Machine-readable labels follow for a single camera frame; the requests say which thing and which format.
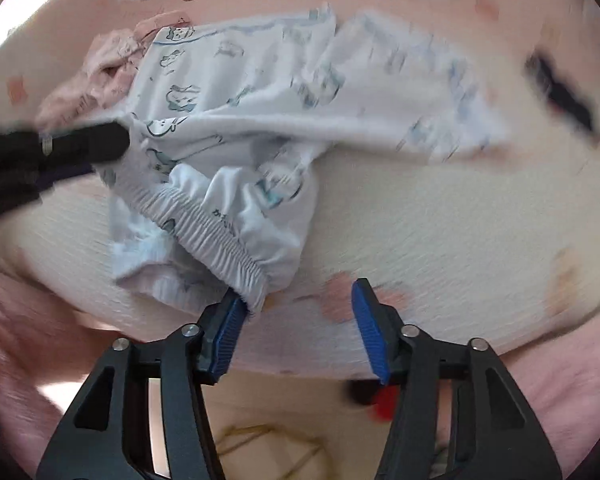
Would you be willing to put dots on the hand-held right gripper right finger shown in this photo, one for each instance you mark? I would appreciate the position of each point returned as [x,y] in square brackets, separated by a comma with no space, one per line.
[370,330]

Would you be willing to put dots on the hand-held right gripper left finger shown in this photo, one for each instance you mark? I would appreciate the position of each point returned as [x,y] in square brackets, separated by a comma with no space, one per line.
[227,340]

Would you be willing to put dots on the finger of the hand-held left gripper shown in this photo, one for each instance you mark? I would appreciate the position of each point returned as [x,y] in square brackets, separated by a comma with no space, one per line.
[95,142]

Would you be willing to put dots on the white cartoon print pants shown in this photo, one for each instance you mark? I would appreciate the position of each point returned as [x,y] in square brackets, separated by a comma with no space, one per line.
[230,110]

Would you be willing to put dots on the pink printed garment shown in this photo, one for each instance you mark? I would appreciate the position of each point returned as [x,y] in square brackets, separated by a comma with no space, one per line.
[105,55]

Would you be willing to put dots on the pink cat print sofa cover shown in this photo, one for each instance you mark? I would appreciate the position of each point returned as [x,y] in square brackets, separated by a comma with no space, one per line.
[430,220]

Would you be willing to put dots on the person's pink fluffy pants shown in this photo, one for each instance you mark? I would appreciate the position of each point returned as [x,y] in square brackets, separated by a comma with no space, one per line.
[30,335]

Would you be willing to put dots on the dark navy folded garment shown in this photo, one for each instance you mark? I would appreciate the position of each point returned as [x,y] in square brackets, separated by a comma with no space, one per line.
[565,95]

